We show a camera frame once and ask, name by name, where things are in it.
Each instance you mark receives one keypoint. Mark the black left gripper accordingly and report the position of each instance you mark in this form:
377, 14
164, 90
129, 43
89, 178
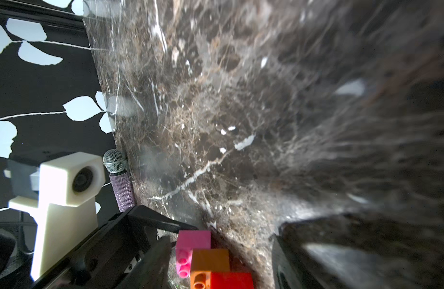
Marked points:
110, 253

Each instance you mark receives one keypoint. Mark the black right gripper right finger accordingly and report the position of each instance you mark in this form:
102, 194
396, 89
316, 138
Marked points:
347, 251

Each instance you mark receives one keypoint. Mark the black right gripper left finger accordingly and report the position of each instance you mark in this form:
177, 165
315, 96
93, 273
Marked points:
151, 272

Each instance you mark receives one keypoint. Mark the pink lego brick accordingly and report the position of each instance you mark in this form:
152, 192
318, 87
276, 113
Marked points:
187, 241

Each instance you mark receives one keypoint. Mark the orange lego brick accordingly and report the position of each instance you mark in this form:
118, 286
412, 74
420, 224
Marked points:
206, 261

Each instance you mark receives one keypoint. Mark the red lego brick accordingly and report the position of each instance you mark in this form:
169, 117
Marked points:
231, 280

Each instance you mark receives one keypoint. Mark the purple glitter object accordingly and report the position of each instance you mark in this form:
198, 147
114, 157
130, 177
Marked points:
116, 163

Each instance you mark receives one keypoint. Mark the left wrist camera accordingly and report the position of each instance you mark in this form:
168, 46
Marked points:
65, 211

